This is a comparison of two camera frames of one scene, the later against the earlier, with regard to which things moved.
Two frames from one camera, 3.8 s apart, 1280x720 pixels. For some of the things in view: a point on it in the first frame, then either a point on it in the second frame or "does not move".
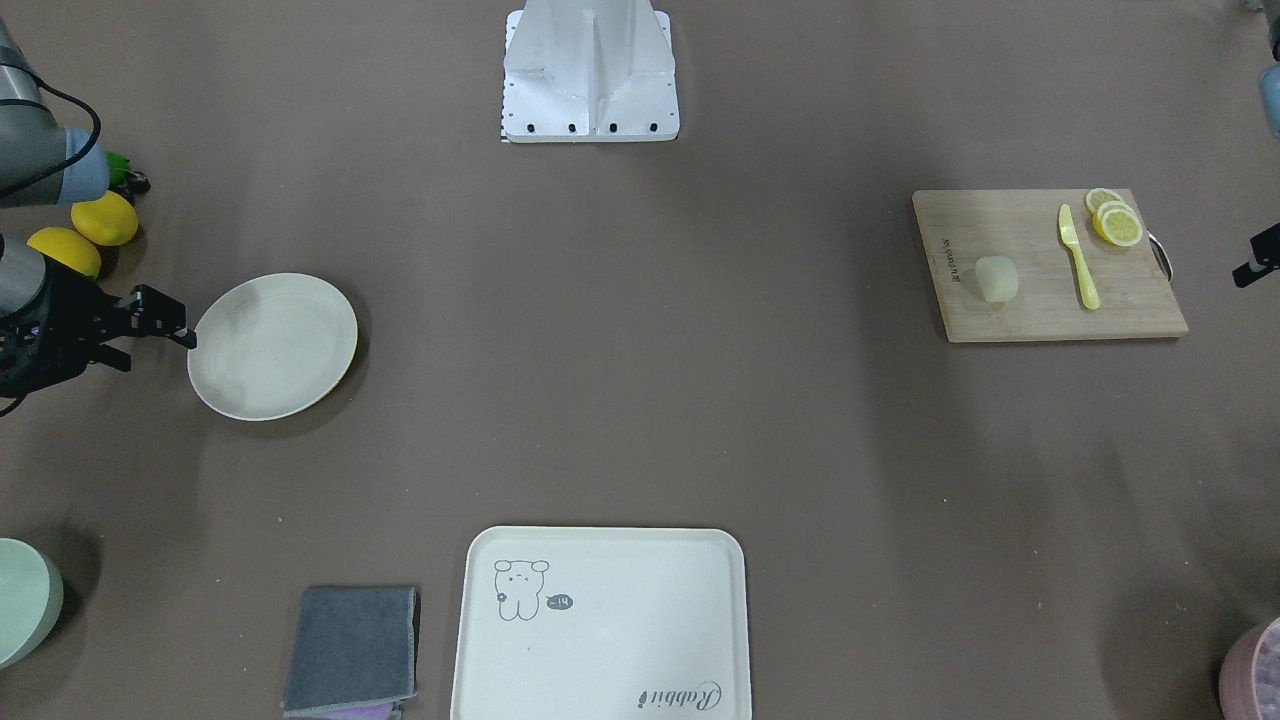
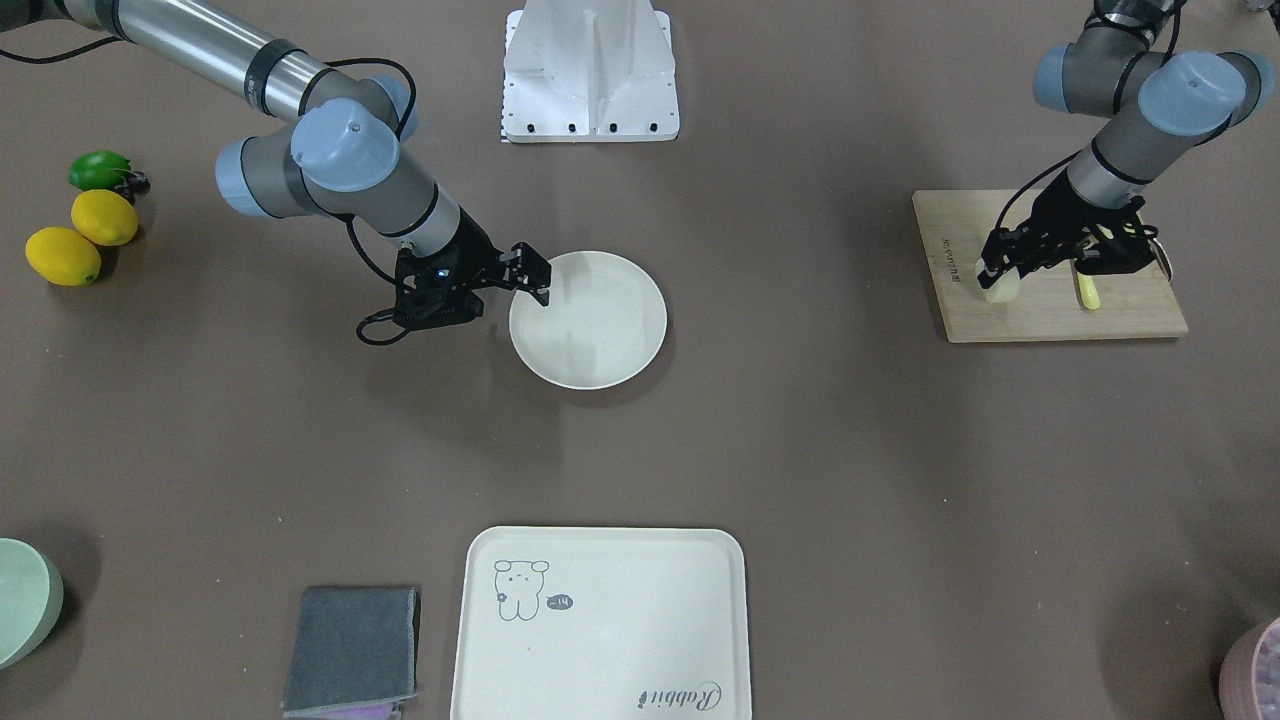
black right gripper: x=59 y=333 → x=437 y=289
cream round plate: x=272 y=347 → x=605 y=323
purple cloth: x=383 y=712 does not move
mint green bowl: x=32 y=597 does not move
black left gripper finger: x=1264 y=258 → x=1064 y=228
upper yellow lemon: x=67 y=248 does not move
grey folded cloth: x=352 y=645 does not move
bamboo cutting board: x=961 y=227 does not move
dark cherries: x=138 y=183 does not move
